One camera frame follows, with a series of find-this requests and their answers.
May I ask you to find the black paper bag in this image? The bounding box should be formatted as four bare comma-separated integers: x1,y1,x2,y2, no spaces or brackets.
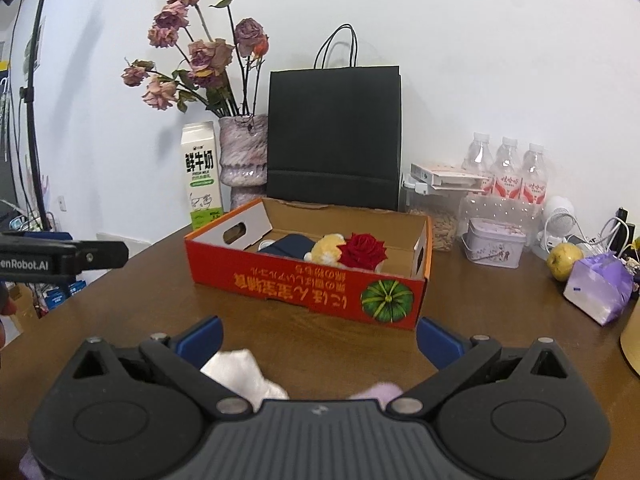
266,24,402,212

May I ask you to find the yellow white plush toy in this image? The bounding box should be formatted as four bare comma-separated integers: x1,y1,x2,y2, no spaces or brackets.
303,232,346,266

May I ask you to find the navy pouch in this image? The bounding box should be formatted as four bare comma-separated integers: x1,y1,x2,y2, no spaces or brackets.
258,234,321,261

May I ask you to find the small white fan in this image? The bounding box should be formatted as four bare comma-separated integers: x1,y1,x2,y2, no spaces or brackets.
532,196,577,261

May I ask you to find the clear seed container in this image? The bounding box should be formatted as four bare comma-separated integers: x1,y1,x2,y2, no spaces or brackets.
401,175,463,252

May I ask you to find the yellow thermos jug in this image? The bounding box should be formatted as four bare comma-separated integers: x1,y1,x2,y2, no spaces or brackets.
620,317,640,376

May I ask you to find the white charging cable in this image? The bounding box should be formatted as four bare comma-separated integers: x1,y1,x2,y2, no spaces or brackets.
570,216,632,257

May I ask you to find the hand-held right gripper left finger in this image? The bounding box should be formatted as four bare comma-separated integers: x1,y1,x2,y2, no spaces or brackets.
70,316,253,416

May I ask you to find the purple tissue bag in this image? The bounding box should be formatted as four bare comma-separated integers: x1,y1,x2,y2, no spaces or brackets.
563,252,635,327

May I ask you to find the yellow green pear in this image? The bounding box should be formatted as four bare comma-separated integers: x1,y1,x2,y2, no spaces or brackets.
546,242,585,282

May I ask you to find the white green milk carton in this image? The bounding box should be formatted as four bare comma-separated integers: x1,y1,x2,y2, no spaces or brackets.
180,121,223,233

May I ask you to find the blue printed bag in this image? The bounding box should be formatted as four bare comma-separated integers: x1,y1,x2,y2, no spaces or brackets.
42,280,87,311

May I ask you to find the pink marbled vase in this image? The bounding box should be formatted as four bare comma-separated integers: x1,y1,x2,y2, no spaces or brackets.
218,114,269,211

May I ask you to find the white flat box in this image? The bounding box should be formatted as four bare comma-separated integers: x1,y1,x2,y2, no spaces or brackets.
410,161,493,192

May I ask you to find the person's left hand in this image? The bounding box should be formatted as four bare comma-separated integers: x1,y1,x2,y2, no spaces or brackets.
0,280,17,351

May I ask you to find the clear water bottle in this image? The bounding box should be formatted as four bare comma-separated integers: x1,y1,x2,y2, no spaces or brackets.
520,143,550,241
461,132,497,221
492,136,524,233

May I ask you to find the red rose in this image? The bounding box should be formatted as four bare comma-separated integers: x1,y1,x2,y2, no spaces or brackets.
337,232,388,272

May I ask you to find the red cardboard box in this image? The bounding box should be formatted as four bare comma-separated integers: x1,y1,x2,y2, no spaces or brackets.
184,196,433,332

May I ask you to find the pale tin box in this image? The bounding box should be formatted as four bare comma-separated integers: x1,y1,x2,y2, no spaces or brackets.
461,217,527,265

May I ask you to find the black light stand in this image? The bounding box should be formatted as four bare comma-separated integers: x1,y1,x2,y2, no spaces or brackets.
17,0,57,231

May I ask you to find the dried rose bouquet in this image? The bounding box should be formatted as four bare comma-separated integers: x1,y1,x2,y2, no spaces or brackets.
121,0,271,118

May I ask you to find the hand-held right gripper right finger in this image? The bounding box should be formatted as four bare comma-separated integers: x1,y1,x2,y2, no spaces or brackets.
385,316,571,415

